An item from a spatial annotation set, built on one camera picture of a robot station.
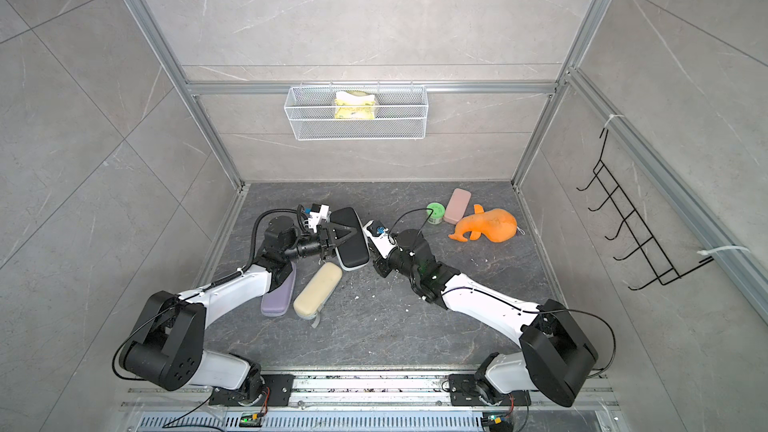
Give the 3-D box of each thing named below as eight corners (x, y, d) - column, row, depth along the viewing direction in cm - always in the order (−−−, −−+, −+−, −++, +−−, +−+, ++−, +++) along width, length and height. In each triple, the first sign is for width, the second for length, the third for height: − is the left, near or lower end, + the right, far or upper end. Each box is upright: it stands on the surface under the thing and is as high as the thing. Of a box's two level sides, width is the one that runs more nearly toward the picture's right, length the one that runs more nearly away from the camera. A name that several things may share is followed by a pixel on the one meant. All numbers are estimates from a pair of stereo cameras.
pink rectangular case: (442, 222, 110) (443, 215, 107) (453, 192, 120) (455, 185, 117) (460, 228, 108) (462, 221, 105) (470, 196, 118) (472, 189, 115)
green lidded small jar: (427, 225, 109) (428, 216, 105) (426, 211, 114) (427, 202, 110) (443, 225, 109) (445, 216, 105) (441, 211, 114) (443, 202, 110)
